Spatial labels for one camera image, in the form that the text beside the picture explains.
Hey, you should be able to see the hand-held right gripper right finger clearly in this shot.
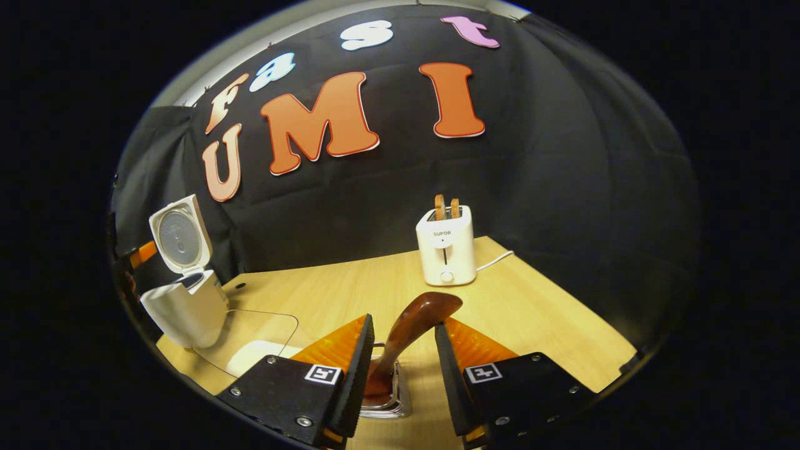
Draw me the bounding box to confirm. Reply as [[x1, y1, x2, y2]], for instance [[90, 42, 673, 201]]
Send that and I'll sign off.
[[434, 317, 594, 449]]

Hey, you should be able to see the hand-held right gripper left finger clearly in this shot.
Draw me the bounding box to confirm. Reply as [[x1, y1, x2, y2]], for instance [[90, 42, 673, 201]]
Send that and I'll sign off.
[[216, 314, 376, 449]]

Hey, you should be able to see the metal wire chopstick holder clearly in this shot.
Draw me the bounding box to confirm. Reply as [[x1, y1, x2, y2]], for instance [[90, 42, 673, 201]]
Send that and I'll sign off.
[[359, 342, 413, 419]]

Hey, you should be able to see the white rice cooker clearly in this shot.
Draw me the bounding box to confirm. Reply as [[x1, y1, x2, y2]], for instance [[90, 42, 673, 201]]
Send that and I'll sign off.
[[139, 194, 230, 349]]

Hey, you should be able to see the brown wooden spoon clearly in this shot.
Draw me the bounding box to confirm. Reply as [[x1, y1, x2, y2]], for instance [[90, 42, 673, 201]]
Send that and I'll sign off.
[[362, 292, 464, 404]]

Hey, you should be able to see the clear plastic container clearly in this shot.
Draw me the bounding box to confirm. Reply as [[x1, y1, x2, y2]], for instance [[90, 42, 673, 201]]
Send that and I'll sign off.
[[194, 309, 301, 379]]

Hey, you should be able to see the white toaster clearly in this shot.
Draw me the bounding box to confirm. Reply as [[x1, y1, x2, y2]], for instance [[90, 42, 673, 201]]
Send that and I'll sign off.
[[416, 205, 478, 287]]

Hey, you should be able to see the black backdrop cloth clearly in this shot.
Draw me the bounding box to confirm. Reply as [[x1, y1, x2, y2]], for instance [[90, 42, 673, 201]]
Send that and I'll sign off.
[[112, 5, 699, 351]]

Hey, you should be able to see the white toaster cable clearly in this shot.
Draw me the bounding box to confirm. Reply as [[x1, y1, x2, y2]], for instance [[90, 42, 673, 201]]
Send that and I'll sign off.
[[476, 251, 514, 273]]

